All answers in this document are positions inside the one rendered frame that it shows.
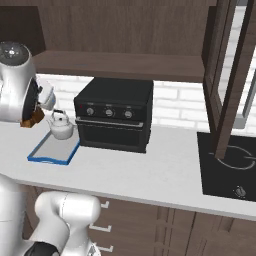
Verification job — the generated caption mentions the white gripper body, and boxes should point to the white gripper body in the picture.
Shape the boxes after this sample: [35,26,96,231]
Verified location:
[37,79,57,111]

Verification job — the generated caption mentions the white kettle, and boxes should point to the white kettle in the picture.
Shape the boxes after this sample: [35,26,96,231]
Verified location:
[45,109,74,141]

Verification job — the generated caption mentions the grey tray with blue rim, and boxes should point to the grey tray with blue rim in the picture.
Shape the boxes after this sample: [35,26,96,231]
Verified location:
[26,129,82,166]

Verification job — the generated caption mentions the dark brown glass cabinet door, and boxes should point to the dark brown glass cabinet door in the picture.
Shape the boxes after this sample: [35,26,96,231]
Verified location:
[201,0,256,160]

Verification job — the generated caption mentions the brown wooden block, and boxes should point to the brown wooden block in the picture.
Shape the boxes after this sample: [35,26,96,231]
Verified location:
[19,105,46,129]

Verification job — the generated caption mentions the black toaster oven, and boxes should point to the black toaster oven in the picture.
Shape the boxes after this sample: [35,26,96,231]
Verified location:
[73,76,155,155]

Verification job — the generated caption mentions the brown base drawer unit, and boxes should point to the brown base drawer unit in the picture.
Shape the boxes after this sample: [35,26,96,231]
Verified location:
[21,185,256,256]

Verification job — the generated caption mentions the black hob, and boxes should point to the black hob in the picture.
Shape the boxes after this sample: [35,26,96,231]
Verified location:
[196,131,256,203]

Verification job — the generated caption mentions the grey range hood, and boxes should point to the grey range hood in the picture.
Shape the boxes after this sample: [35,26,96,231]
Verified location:
[232,63,256,130]

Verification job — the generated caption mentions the silver toaster oven handle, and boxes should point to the silver toaster oven handle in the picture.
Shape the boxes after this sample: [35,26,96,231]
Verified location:
[75,117,145,128]

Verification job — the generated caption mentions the dark brown wall cabinet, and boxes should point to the dark brown wall cabinet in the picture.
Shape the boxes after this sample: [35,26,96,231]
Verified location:
[31,0,218,84]

